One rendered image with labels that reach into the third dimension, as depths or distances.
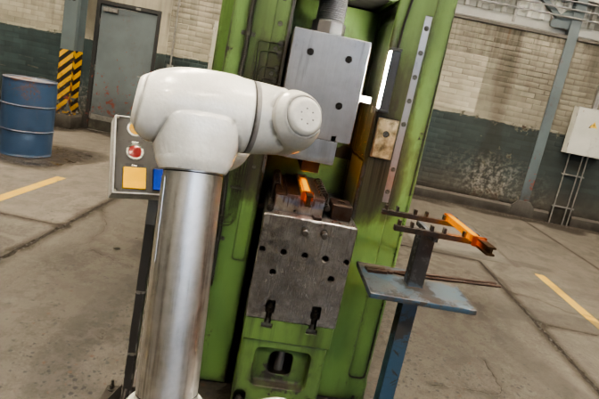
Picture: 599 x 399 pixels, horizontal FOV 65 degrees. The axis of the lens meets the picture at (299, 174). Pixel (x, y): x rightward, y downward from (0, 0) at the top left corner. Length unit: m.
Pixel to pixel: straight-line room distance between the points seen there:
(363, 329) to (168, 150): 1.71
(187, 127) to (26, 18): 8.57
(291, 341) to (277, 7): 1.37
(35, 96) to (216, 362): 4.42
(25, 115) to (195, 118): 5.43
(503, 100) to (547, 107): 0.72
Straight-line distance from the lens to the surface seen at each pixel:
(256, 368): 2.19
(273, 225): 1.85
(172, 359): 0.81
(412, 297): 1.78
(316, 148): 1.85
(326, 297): 1.98
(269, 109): 0.79
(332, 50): 1.84
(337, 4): 2.07
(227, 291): 2.18
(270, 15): 1.98
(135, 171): 1.68
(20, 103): 6.14
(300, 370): 2.20
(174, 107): 0.76
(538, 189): 8.76
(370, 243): 2.13
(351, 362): 2.39
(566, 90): 8.73
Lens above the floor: 1.42
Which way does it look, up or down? 11 degrees down
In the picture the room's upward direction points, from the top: 11 degrees clockwise
